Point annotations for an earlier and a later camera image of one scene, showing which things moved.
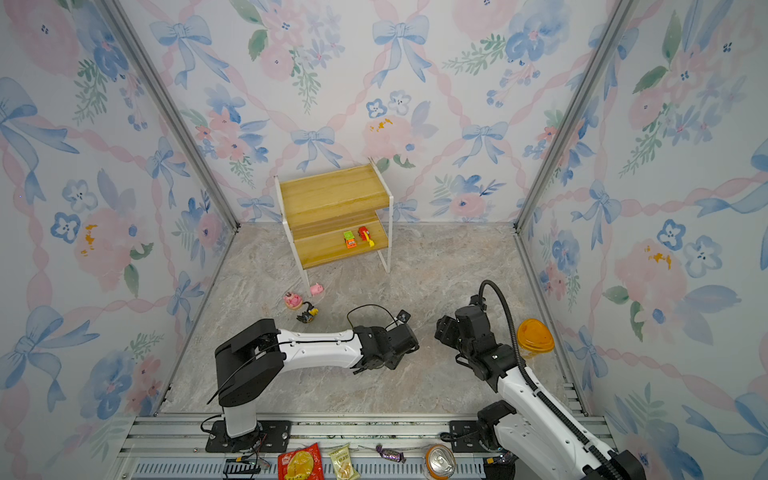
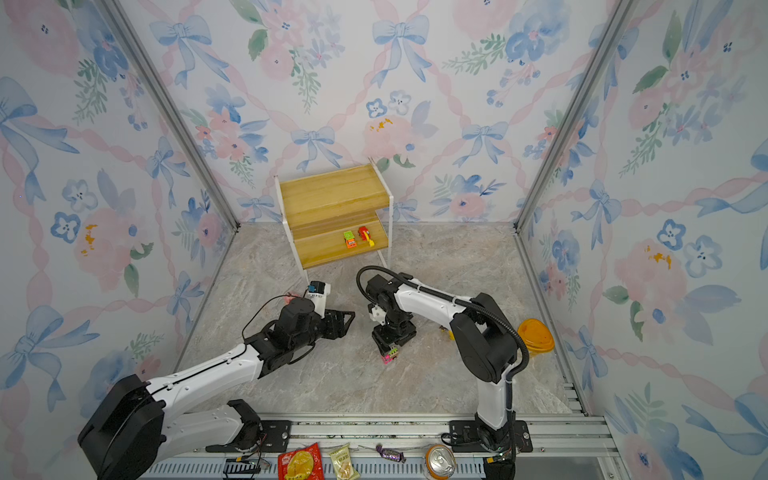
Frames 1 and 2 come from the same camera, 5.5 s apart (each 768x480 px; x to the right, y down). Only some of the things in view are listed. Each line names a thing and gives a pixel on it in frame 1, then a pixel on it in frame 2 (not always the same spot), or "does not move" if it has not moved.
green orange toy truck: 349,240 does not move
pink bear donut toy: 293,301 does not move
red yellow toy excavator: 365,235 does not move
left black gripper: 377,334 to 333,332
